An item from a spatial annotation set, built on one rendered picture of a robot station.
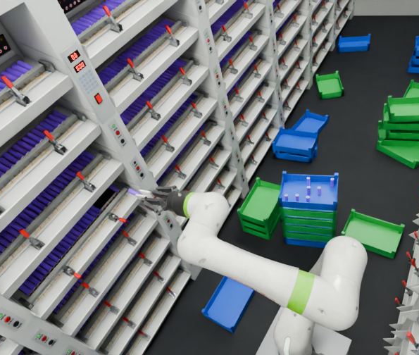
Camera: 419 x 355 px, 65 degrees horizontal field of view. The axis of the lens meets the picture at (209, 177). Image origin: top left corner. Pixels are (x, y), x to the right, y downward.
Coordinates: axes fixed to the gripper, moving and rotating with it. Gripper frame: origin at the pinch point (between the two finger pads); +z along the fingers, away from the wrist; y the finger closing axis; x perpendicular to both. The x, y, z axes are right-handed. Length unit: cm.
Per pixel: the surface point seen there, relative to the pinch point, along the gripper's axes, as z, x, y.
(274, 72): 24, -36, 149
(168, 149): 18.5, -6.2, 32.9
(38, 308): 18, -7, -52
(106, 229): 17.5, -7.6, -15.0
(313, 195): -27, -69, 67
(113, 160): 14.5, 12.7, 5.3
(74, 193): 16.6, 14.0, -14.2
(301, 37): 32, -43, 214
